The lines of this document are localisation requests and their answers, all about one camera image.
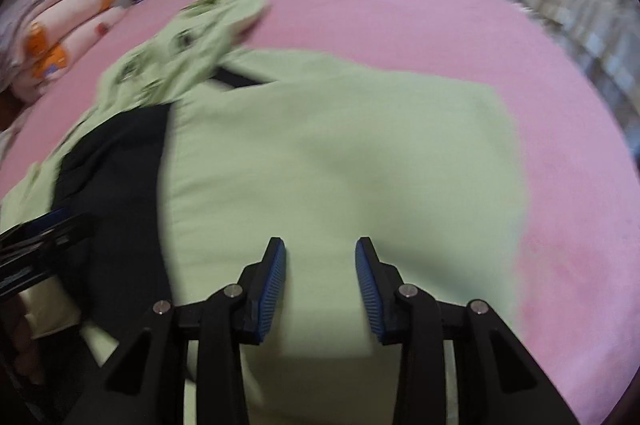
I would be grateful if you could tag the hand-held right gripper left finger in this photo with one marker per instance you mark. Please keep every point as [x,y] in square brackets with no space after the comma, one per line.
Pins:
[272,290]

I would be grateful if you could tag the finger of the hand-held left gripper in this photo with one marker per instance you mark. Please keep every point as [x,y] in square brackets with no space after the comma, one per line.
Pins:
[62,225]

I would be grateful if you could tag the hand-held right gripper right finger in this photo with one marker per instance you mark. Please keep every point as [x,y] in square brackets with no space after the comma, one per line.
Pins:
[370,290]

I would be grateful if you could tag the light green and black garment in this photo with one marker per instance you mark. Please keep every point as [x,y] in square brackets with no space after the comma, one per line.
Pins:
[340,155]

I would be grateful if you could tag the pink bed blanket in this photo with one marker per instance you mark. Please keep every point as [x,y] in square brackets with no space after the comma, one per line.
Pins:
[400,5]

